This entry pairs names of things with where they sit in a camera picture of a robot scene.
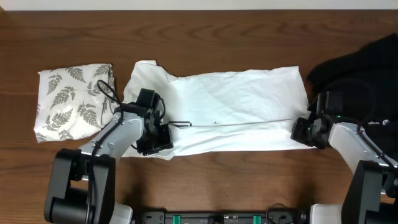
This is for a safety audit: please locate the white printed t-shirt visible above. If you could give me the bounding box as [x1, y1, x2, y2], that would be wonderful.
[124, 60, 308, 160]

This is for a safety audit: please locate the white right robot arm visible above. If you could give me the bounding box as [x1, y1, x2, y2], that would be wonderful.
[291, 116, 397, 224]

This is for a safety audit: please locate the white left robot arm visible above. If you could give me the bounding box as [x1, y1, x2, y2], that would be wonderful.
[44, 103, 172, 224]

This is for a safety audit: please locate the black garment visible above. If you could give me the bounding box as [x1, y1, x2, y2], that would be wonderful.
[307, 33, 397, 159]

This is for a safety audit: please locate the fern-print fabric bag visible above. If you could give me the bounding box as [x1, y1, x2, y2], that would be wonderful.
[34, 63, 118, 142]

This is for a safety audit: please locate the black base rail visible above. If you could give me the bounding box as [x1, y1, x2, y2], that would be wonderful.
[131, 203, 310, 224]

